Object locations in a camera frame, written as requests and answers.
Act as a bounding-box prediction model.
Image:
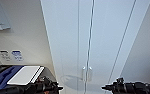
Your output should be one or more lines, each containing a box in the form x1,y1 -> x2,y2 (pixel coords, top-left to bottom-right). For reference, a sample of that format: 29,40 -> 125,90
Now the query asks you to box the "white board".
6,65 -> 45,85

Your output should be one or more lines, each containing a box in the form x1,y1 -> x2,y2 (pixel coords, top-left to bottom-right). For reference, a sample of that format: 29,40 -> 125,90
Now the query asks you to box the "white door handle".
82,66 -> 87,83
87,66 -> 93,82

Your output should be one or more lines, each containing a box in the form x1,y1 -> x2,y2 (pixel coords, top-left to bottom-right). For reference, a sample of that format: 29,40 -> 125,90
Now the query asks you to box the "blue and white wall label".
10,49 -> 24,63

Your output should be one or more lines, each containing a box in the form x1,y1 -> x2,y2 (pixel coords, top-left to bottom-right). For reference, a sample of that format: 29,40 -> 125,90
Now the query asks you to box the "blue case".
0,65 -> 24,89

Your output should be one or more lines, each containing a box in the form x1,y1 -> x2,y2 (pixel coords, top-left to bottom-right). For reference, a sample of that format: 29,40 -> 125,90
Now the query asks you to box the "white wardrobe door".
85,0 -> 137,94
40,0 -> 95,94

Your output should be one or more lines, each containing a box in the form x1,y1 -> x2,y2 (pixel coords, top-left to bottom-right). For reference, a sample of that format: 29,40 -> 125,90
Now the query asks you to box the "white wardrobe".
40,0 -> 150,94

